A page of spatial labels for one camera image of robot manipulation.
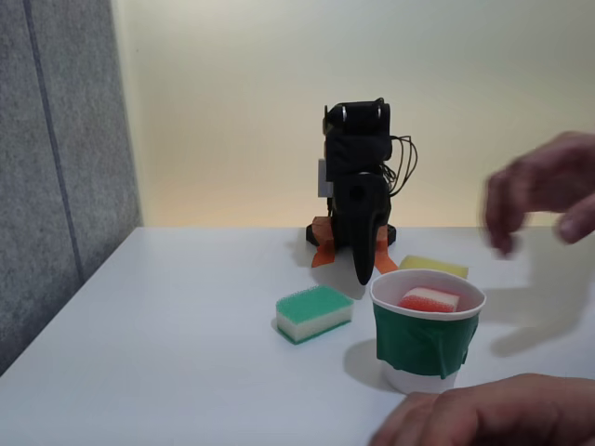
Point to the grey felt partition panel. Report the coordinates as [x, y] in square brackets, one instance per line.
[56, 186]

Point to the person's right hand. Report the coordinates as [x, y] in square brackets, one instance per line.
[548, 181]

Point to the red and white sponge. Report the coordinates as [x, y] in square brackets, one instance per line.
[427, 301]

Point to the orange tape strip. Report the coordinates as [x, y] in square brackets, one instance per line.
[324, 255]
[385, 262]

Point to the person's left hand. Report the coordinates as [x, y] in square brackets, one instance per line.
[502, 413]

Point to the yellow sponge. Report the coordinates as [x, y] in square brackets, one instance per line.
[432, 266]

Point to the white paper cup green tape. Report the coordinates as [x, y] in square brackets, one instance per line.
[423, 344]

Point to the green and white sponge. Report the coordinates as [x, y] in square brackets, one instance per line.
[311, 309]

